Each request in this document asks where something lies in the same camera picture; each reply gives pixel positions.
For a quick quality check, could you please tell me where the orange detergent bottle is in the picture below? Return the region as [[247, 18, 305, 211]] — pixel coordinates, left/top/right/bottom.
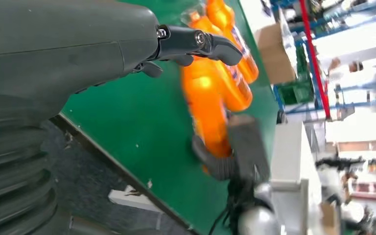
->
[[206, 0, 260, 84], [181, 58, 234, 174], [181, 8, 254, 113]]

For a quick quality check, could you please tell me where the red metal bar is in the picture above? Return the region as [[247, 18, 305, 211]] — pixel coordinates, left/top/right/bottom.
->
[[298, 0, 333, 120]]

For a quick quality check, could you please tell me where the printed paper sheet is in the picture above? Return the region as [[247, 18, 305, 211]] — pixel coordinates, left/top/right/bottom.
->
[[279, 14, 298, 78]]

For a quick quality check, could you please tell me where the white desk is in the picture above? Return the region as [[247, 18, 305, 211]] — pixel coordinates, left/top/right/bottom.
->
[[239, 0, 286, 36]]

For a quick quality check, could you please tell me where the green plastic crate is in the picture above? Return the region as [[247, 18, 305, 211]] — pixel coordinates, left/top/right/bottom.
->
[[277, 79, 315, 106]]

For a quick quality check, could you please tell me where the white side table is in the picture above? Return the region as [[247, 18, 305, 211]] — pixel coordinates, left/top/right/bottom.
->
[[270, 121, 322, 235]]

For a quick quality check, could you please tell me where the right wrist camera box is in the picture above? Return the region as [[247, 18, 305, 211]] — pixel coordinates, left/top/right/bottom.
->
[[227, 114, 271, 183]]

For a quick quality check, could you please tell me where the brown cardboard box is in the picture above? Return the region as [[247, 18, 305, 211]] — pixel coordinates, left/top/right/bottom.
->
[[256, 23, 297, 85]]

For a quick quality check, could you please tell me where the blue metal rack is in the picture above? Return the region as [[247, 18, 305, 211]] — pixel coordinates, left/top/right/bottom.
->
[[270, 0, 376, 118]]

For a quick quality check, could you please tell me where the background humanoid robot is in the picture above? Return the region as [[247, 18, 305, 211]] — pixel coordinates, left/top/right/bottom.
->
[[316, 155, 375, 228]]

